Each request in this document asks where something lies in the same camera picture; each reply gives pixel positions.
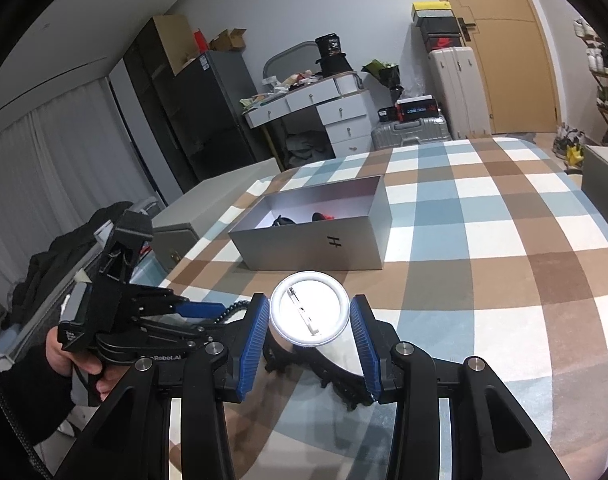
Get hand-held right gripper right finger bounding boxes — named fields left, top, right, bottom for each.
left=349, top=295, right=558, bottom=480

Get flat silver suitcase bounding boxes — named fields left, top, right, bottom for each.
left=370, top=116, right=453, bottom=151

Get upright silver suitcase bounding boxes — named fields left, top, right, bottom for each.
left=428, top=46, right=488, bottom=141

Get black box with red ribbon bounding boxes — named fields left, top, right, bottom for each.
left=395, top=99, right=441, bottom=124

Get grey arched mirror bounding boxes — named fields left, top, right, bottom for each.
left=263, top=41, right=320, bottom=86

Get person's left hand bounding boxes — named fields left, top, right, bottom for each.
left=44, top=329, right=117, bottom=402

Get clear plastic bag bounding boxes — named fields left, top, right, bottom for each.
left=401, top=77, right=433, bottom=106

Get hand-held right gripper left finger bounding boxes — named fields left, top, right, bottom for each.
left=56, top=292, right=271, bottom=480

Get black bag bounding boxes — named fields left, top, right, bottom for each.
left=316, top=54, right=355, bottom=77

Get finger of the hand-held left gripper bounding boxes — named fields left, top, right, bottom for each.
left=136, top=317, right=235, bottom=337
left=128, top=284, right=224, bottom=321

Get wooden shoe rack with shoes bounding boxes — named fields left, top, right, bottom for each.
left=574, top=17, right=608, bottom=149

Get black refrigerator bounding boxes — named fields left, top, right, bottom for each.
left=164, top=50, right=273, bottom=194

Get black hair claw clip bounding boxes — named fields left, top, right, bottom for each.
left=264, top=335, right=375, bottom=411

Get clutter of desk papers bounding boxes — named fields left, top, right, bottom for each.
left=241, top=72, right=325, bottom=111

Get wooden door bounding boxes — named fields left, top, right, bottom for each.
left=419, top=0, right=573, bottom=137

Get pile of sneakers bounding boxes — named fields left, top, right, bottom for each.
left=551, top=122, right=588, bottom=166

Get white curtain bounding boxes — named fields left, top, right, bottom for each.
left=0, top=77, right=161, bottom=302

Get tall dark wardrobe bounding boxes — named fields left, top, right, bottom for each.
left=108, top=15, right=205, bottom=206

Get black door handle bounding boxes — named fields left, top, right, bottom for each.
left=456, top=17, right=478, bottom=46

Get person's left forearm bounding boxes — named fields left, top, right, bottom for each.
left=0, top=355, right=77, bottom=467

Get white desk with drawers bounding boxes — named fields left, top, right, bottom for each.
left=243, top=72, right=373, bottom=171

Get grey bedding pile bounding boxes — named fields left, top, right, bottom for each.
left=284, top=132, right=333, bottom=171

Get black bead bracelet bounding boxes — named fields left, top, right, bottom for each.
left=216, top=300, right=253, bottom=324

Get black shoe box red logo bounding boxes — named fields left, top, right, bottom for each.
left=420, top=35, right=463, bottom=54

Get black wrapped flower bouquet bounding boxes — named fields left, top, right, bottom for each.
left=361, top=59, right=403, bottom=89

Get black clothing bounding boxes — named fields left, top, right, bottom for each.
left=11, top=202, right=134, bottom=322

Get checked tablecloth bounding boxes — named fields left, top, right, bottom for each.
left=164, top=135, right=608, bottom=480

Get grey cardboard box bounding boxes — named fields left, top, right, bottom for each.
left=228, top=175, right=394, bottom=272

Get black printed box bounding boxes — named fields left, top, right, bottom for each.
left=315, top=33, right=344, bottom=59

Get yellow lid shoe box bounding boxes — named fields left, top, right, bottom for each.
left=411, top=1, right=454, bottom=26

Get open cardboard boxes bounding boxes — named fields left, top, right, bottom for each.
left=209, top=27, right=249, bottom=54

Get white round badge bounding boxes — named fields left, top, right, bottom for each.
left=269, top=270, right=351, bottom=347

